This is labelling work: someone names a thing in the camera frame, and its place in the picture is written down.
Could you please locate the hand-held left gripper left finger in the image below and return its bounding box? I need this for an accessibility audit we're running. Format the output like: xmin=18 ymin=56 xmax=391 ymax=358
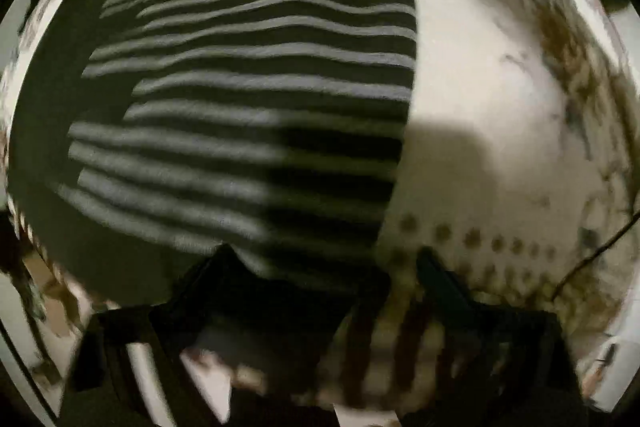
xmin=60 ymin=244 xmax=246 ymax=427

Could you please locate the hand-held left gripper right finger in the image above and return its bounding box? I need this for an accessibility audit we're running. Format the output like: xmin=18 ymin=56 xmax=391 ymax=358
xmin=405 ymin=249 xmax=586 ymax=427

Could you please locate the floral bed sheet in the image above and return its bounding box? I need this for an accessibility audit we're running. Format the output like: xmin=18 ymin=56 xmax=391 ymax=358
xmin=0 ymin=0 xmax=640 ymax=413

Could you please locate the dark green garment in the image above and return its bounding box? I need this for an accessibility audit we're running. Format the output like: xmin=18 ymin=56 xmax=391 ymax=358
xmin=7 ymin=0 xmax=421 ymax=403

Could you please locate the thin black cable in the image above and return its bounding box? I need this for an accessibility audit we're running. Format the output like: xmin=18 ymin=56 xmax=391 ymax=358
xmin=554 ymin=211 xmax=640 ymax=298

